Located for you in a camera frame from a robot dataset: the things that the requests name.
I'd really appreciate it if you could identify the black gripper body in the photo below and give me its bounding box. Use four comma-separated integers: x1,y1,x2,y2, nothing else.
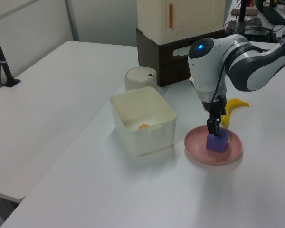
201,94,228,121

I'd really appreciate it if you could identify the small beige lidded trash can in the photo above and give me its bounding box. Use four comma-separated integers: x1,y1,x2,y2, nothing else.
123,66,158,92

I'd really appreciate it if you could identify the dark wooden drawer box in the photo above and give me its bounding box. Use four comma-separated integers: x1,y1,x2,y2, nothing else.
135,28,223,87

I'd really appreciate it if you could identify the black monitor stand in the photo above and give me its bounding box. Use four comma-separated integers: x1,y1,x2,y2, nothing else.
237,0,249,23

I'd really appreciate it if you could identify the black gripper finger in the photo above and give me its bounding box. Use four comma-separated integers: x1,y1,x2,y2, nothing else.
206,118,222,137

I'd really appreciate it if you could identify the cream open plastic bin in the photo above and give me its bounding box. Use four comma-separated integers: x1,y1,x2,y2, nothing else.
109,86,177,157

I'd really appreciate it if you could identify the black electronics box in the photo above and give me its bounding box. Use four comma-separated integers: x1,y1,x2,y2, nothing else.
244,27,276,43

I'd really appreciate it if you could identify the black pole with base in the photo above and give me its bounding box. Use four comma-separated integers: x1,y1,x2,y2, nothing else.
0,18,21,88

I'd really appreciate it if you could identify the cream storage box with handles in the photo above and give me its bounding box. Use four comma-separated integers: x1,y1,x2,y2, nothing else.
137,0,226,45

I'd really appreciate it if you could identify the yellow toy banana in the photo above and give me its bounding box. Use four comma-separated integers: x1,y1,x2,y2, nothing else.
222,97,250,127

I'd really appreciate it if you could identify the pink round plate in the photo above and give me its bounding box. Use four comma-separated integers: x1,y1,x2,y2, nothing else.
184,125,243,166

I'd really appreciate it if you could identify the purple foam cube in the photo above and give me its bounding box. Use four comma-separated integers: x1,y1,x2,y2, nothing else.
206,130,229,153

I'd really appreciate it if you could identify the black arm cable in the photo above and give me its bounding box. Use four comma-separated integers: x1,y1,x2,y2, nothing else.
210,46,264,114

